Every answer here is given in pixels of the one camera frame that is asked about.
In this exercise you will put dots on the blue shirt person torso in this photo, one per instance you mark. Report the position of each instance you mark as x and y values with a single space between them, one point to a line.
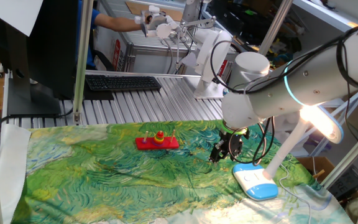
89 46

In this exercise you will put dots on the black computer monitor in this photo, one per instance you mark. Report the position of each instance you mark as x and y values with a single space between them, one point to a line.
51 46

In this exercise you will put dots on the metal storage shelf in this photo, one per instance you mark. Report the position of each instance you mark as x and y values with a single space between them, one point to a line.
331 12

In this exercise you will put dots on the white haptic control device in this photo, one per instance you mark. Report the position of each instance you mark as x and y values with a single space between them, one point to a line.
211 53

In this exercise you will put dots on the brown cardboard sheet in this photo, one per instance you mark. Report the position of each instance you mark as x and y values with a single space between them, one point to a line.
135 7

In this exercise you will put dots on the white blue desk lamp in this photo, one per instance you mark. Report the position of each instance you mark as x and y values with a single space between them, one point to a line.
253 183

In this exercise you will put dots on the person forearm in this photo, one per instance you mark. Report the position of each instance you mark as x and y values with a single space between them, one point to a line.
117 23

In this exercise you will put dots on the cardboard box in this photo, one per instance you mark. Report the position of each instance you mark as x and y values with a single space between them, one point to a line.
315 165

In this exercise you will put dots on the green painted landscape cloth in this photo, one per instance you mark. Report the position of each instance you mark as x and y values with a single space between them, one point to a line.
120 186

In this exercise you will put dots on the black keyboard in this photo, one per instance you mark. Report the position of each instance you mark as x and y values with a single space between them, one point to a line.
123 83

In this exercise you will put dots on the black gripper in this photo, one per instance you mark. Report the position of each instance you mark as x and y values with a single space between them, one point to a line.
235 141

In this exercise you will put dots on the black equipment case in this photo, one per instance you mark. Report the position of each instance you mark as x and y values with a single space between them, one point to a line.
351 183

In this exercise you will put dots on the rainbow stacked toy rings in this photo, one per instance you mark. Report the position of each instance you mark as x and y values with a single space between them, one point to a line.
158 137

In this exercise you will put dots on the white paper sheet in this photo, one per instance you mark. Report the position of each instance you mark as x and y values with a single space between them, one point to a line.
11 12

